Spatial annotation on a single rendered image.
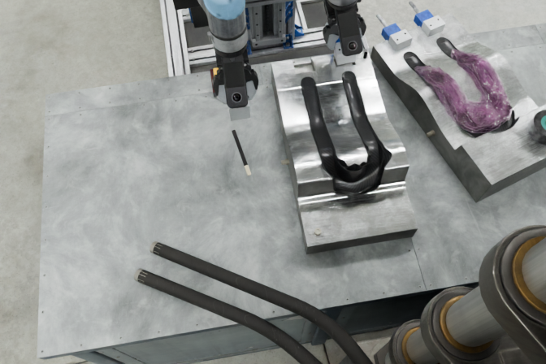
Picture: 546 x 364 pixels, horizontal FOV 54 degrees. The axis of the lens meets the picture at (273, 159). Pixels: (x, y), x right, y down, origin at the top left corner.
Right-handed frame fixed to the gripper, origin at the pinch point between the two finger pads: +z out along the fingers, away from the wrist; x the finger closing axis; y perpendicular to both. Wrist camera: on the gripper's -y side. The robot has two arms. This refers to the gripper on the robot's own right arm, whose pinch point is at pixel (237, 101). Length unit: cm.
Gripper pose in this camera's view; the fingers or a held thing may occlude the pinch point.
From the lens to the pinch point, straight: 128.9
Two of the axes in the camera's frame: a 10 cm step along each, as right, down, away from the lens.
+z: 0.1, 4.5, 8.9
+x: -9.9, 1.6, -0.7
